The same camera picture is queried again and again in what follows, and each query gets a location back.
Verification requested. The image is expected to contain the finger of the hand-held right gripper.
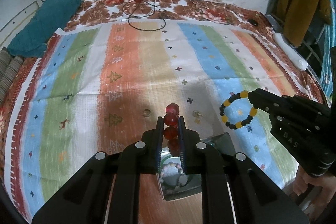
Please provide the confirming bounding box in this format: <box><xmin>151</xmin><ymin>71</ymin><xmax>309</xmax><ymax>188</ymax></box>
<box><xmin>249</xmin><ymin>88</ymin><xmax>332</xmax><ymax>120</ymax></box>
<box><xmin>250</xmin><ymin>98</ymin><xmax>316</xmax><ymax>133</ymax></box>

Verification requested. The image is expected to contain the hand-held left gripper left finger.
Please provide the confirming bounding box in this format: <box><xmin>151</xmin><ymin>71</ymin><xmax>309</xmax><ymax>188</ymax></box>
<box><xmin>31</xmin><ymin>116</ymin><xmax>164</xmax><ymax>224</ymax></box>

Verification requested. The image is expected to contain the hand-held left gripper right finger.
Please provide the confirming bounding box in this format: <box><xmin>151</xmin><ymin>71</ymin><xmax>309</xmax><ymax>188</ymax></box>
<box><xmin>178</xmin><ymin>116</ymin><xmax>310</xmax><ymax>224</ymax></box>

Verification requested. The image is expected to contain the black yellow bead bracelet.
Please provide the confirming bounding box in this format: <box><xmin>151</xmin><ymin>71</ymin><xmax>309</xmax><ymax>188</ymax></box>
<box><xmin>219</xmin><ymin>90</ymin><xmax>259</xmax><ymax>130</ymax></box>

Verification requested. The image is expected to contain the red bead bracelet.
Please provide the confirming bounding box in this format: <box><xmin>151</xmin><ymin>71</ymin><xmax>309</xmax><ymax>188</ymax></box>
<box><xmin>163</xmin><ymin>103</ymin><xmax>181</xmax><ymax>157</ymax></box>

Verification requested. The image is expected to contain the pearl bead bracelet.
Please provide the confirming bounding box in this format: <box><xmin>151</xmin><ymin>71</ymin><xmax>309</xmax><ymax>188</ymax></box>
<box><xmin>160</xmin><ymin>163</ymin><xmax>188</xmax><ymax>187</ymax></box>

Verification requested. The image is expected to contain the silver metal tin box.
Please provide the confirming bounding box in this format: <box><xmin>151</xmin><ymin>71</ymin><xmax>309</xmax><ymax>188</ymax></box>
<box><xmin>156</xmin><ymin>133</ymin><xmax>235</xmax><ymax>201</ymax></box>

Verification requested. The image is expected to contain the person's right hand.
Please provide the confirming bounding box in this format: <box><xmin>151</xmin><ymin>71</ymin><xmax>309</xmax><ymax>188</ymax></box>
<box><xmin>293</xmin><ymin>168</ymin><xmax>336</xmax><ymax>214</ymax></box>

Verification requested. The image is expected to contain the white rolled cloth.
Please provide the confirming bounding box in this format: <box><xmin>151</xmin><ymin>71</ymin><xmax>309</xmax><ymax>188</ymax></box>
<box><xmin>273</xmin><ymin>32</ymin><xmax>309</xmax><ymax>71</ymax></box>

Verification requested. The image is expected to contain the teal printed curtain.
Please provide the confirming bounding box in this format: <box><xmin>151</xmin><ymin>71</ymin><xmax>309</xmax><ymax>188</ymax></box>
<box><xmin>319</xmin><ymin>0</ymin><xmax>336</xmax><ymax>98</ymax></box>

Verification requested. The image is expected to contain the colourful striped mat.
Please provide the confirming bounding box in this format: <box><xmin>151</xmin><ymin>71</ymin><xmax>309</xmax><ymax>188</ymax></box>
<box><xmin>4</xmin><ymin>21</ymin><xmax>324</xmax><ymax>224</ymax></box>

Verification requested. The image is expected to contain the teal pillow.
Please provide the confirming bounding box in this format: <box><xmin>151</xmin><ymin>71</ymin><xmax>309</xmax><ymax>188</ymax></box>
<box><xmin>7</xmin><ymin>0</ymin><xmax>91</xmax><ymax>58</ymax></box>

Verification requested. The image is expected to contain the brown striped cushion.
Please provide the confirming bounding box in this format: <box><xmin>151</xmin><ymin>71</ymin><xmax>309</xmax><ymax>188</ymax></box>
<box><xmin>0</xmin><ymin>50</ymin><xmax>24</xmax><ymax>104</ymax></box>

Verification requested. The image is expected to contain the white ornamented headboard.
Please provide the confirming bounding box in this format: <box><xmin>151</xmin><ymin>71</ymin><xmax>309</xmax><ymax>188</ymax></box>
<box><xmin>0</xmin><ymin>0</ymin><xmax>44</xmax><ymax>44</ymax></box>

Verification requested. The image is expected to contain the metal rack frame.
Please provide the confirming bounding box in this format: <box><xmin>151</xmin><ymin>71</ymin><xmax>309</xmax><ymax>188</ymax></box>
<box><xmin>302</xmin><ymin>27</ymin><xmax>325</xmax><ymax>75</ymax></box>

